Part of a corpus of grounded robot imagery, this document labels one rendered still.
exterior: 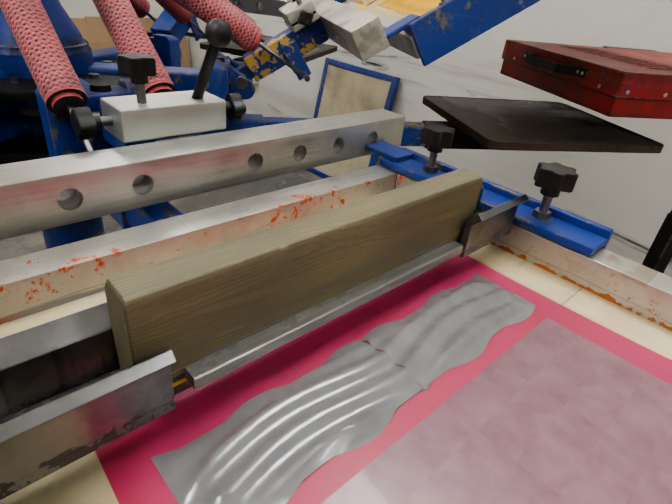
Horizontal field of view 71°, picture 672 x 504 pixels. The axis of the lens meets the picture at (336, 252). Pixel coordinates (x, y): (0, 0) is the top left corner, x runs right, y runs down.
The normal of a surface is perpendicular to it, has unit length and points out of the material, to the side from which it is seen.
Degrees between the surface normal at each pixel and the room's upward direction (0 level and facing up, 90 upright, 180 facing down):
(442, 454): 0
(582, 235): 0
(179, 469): 10
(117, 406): 90
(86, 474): 0
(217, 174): 90
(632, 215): 90
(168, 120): 90
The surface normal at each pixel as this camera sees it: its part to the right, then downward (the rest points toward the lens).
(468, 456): 0.10, -0.85
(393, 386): 0.40, -0.48
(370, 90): -0.71, 0.14
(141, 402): 0.67, 0.44
